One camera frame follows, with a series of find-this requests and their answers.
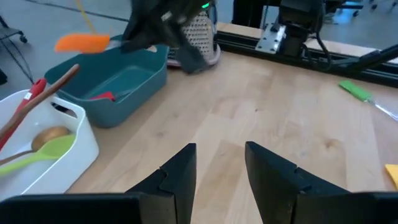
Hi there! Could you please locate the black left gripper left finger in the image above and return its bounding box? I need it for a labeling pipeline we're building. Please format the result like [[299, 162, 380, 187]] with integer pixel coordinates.
[[0, 142, 198, 224]]

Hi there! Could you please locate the orange spatula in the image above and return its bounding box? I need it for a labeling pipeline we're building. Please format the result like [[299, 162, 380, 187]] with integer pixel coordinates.
[[53, 32, 125, 55]]

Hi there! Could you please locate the white plastic bin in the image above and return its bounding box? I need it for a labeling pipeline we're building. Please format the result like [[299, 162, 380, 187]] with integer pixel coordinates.
[[0, 89, 101, 202]]

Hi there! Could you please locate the yellow spatula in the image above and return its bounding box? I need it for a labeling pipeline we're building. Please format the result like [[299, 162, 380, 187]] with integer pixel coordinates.
[[384, 163, 398, 191]]

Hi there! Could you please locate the black rolling stand base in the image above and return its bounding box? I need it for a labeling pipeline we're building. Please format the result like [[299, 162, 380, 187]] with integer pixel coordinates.
[[0, 14, 29, 44]]

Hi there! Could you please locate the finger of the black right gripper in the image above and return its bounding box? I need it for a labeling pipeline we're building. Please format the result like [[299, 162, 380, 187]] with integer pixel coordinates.
[[169, 30, 214, 75], [119, 17, 180, 54]]

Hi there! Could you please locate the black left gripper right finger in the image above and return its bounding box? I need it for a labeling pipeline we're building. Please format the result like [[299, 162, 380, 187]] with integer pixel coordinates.
[[244, 141, 398, 224]]

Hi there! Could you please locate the long yellow power cord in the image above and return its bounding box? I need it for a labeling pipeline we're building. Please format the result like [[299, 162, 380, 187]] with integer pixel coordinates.
[[74, 0, 98, 35]]

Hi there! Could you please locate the black table frame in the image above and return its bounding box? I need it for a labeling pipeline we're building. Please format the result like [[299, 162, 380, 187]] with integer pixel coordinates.
[[214, 30, 398, 90]]

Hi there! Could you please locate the green spatula clear handle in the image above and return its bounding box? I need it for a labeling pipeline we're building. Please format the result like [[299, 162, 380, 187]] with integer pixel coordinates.
[[338, 79, 398, 122]]

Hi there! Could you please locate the green silicone spoon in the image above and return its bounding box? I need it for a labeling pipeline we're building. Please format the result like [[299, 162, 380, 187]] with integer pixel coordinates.
[[0, 134, 76, 178]]

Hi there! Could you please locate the red silicone spoon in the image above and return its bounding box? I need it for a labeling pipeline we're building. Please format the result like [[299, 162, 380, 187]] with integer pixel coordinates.
[[0, 77, 49, 152]]

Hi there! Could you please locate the steel box grater pink handle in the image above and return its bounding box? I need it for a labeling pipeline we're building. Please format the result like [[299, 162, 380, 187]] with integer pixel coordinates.
[[166, 9, 222, 68]]

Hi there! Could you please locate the dark wooden spoon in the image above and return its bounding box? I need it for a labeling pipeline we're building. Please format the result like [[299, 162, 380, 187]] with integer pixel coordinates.
[[0, 63, 81, 141]]

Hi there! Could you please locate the teal plastic bin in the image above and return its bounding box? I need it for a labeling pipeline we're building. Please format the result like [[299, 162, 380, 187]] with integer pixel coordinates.
[[44, 34, 170, 129]]

